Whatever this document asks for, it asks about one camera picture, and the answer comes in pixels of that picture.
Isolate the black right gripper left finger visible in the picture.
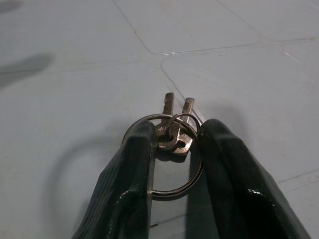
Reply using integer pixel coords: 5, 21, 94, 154
70, 120, 157, 239

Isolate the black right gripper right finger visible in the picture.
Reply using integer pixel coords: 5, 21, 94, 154
196, 118, 311, 239

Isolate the large silver key ring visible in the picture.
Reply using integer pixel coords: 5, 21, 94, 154
124, 113, 205, 201

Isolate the small silver key ring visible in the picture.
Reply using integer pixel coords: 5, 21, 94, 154
166, 113, 199, 142

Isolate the brass key with plain tip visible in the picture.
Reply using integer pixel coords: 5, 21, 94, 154
173, 97, 195, 155

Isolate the brass key with notched tip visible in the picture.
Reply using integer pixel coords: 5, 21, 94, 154
155, 92, 176, 152

